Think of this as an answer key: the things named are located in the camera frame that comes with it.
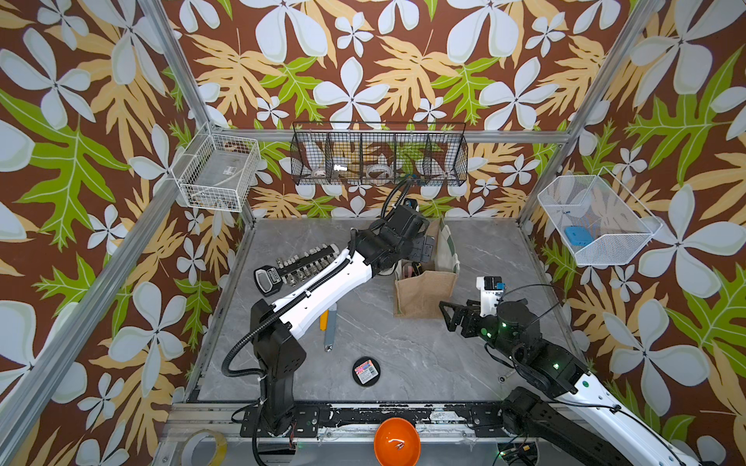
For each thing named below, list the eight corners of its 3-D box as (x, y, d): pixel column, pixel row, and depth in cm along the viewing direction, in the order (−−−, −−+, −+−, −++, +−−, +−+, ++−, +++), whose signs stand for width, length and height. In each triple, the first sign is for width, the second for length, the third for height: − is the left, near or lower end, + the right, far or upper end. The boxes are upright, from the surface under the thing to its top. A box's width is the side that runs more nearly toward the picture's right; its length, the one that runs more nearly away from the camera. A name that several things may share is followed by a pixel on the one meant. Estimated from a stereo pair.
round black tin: (351, 386, 82) (351, 384, 80) (353, 359, 87) (352, 356, 84) (381, 386, 82) (381, 384, 80) (380, 359, 87) (380, 356, 84)
